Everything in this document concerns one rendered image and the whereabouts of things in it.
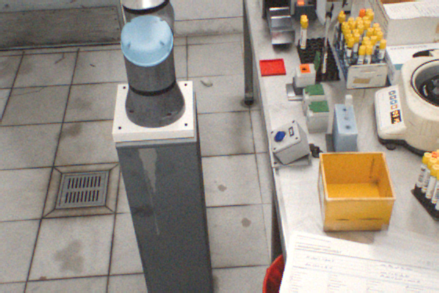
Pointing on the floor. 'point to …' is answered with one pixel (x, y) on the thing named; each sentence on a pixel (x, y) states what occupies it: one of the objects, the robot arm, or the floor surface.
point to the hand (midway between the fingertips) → (327, 21)
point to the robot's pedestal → (168, 211)
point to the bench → (278, 199)
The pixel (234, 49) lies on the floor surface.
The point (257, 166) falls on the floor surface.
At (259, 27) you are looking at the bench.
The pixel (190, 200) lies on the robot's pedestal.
